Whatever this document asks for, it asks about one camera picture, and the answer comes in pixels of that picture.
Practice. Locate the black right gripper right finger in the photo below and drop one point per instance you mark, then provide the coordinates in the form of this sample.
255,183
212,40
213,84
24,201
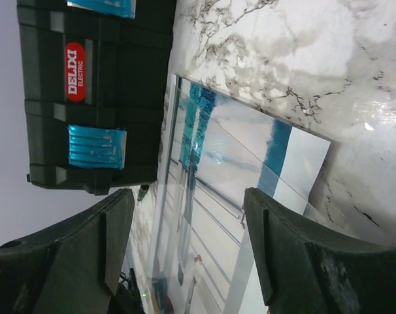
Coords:
305,267

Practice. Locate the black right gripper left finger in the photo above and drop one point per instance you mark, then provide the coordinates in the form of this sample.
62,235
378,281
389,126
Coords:
72,266

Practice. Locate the green black screwdriver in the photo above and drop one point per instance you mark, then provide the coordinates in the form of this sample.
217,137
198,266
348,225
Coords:
143,190

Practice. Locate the black plastic toolbox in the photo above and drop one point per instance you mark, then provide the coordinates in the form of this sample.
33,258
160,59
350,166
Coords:
94,88

